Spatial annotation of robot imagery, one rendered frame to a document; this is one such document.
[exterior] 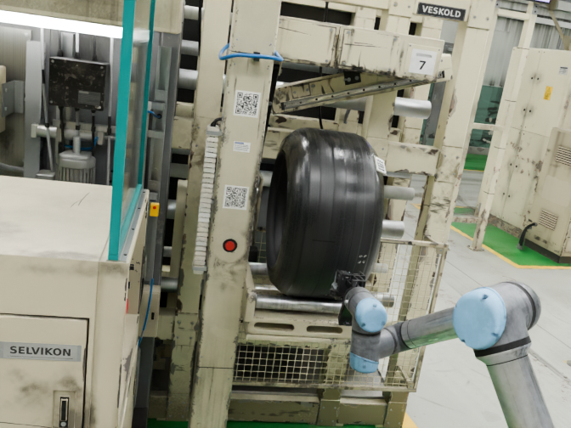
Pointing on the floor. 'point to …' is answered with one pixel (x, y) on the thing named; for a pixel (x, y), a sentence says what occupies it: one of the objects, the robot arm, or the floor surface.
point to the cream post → (251, 168)
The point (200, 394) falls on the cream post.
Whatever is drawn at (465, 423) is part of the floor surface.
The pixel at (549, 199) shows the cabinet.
